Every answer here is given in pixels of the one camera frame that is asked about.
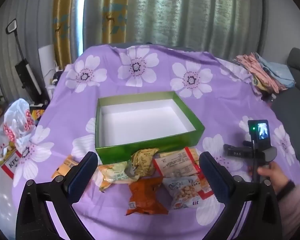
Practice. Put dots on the grey sofa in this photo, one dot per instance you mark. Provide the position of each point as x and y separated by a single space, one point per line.
292 110

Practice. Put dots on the person's right hand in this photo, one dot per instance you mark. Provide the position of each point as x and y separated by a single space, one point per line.
275 177

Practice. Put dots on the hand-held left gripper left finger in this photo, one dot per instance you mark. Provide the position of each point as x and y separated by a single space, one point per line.
81 177

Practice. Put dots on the gold foil snack packet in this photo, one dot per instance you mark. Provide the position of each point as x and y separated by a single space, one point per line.
143 162

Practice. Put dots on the red white snack packet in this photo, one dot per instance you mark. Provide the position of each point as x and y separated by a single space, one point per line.
175 163

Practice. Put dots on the dark orange snack packet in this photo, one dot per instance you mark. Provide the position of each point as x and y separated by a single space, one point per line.
145 195

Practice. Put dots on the white blue peanut packet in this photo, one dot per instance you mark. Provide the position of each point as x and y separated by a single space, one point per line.
182 192

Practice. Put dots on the pile of folded clothes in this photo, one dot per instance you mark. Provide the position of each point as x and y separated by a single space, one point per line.
265 72

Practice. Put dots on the pale yellow green snack packet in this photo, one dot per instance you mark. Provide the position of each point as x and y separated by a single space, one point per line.
112 175

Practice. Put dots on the green cardboard box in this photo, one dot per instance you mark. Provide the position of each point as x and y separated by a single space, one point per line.
115 152

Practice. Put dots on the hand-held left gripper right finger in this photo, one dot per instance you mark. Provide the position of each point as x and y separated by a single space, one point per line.
215 177

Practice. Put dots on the black white bundle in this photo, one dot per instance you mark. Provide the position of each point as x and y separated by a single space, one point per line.
56 77

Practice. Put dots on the orange striped snack packet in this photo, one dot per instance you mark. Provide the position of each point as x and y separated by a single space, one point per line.
63 168

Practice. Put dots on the black wristband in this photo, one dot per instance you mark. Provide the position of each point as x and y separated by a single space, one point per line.
286 189

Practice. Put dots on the white red plastic bag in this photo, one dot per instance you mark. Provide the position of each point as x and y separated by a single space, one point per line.
17 115

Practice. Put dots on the plain grey curtain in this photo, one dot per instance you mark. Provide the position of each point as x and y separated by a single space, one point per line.
32 12

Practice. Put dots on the red white cardboard box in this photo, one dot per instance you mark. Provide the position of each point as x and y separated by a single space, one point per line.
10 165

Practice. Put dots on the black upright vacuum cleaner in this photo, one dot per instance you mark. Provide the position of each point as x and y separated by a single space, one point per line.
22 70

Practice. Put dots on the grey green curtain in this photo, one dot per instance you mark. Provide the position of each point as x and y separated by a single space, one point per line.
177 10

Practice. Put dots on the purple floral cloth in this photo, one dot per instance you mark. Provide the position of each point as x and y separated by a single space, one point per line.
215 110

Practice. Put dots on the gold patterned curtain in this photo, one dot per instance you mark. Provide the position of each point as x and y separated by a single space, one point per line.
65 17

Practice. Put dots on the yellow box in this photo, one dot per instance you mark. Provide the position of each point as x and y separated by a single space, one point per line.
37 112

